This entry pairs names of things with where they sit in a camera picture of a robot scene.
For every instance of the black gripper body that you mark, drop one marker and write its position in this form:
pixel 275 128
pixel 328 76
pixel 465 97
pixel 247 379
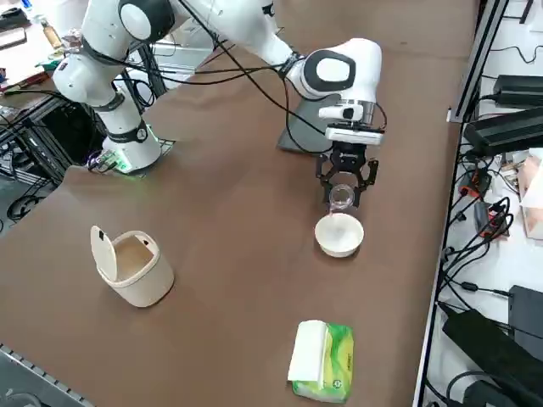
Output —
pixel 348 157

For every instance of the clear glass measuring cup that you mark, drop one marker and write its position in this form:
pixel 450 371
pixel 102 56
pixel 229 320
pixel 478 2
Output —
pixel 340 198

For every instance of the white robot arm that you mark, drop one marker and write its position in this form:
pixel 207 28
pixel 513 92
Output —
pixel 273 17
pixel 360 63

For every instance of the white bowl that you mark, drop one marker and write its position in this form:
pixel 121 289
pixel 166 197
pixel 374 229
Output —
pixel 339 237

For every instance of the grey rectangular tray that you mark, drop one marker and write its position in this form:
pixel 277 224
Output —
pixel 316 137

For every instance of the red and black adapter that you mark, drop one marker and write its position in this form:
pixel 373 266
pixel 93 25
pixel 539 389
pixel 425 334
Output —
pixel 477 181

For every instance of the black adapter with red plug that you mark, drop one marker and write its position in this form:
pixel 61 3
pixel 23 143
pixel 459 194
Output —
pixel 488 220

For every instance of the pale cardboard box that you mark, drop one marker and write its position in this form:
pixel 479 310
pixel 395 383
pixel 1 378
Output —
pixel 533 199

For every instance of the green tissue pack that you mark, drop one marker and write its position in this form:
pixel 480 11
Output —
pixel 335 360

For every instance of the large black power brick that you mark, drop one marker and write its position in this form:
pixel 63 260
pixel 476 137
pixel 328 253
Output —
pixel 488 343

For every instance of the cream mini trash bin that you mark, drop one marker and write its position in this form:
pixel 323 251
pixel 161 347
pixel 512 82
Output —
pixel 144 275

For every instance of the black flat box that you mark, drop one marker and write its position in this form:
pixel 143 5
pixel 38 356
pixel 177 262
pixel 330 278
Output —
pixel 528 311

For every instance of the amber bottle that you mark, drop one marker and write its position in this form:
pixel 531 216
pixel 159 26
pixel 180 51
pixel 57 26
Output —
pixel 52 35

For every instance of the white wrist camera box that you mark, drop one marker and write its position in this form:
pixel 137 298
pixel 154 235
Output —
pixel 354 135

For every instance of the aluminium frame post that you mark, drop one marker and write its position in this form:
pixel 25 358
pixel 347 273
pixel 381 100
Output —
pixel 477 59

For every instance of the grey slotted edge rail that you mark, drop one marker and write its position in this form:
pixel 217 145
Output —
pixel 38 373

